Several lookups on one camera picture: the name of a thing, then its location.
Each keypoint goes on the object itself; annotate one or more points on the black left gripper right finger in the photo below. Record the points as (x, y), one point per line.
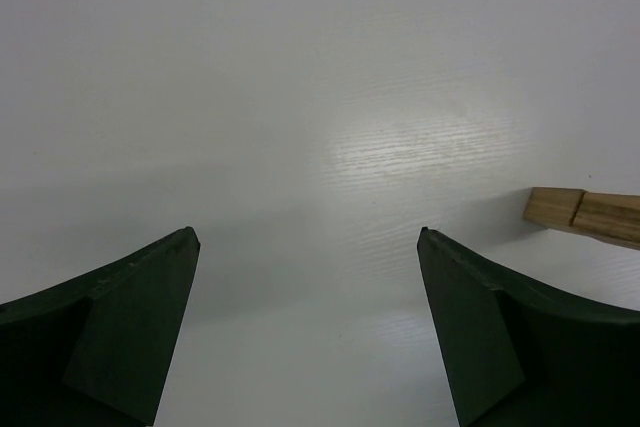
(519, 352)

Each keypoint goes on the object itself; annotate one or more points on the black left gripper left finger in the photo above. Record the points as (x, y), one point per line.
(96, 350)

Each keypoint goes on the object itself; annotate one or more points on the long light wood block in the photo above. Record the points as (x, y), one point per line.
(553, 208)

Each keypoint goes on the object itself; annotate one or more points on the long striped wood block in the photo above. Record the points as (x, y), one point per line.
(610, 218)

